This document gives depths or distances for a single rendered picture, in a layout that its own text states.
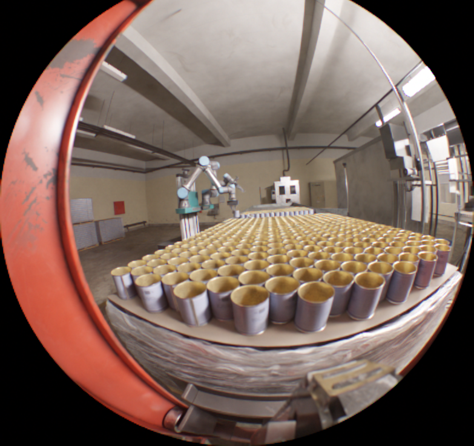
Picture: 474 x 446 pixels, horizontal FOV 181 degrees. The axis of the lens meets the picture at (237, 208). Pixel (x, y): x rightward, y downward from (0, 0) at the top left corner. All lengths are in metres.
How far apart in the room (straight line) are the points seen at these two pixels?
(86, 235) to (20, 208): 7.06
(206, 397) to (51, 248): 0.48
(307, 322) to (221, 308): 0.17
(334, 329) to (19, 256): 0.48
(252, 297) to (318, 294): 0.13
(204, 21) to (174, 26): 0.58
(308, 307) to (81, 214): 7.16
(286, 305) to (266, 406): 0.33
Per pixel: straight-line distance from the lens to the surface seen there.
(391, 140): 2.72
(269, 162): 8.26
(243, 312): 0.27
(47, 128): 0.27
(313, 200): 8.04
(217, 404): 0.52
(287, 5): 3.71
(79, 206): 7.16
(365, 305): 0.34
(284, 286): 0.35
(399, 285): 0.41
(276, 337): 0.31
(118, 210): 9.80
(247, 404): 0.51
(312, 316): 0.29
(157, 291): 0.37
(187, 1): 3.53
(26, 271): 0.25
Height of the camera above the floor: 1.39
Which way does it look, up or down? 4 degrees down
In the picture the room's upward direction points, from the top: 5 degrees counter-clockwise
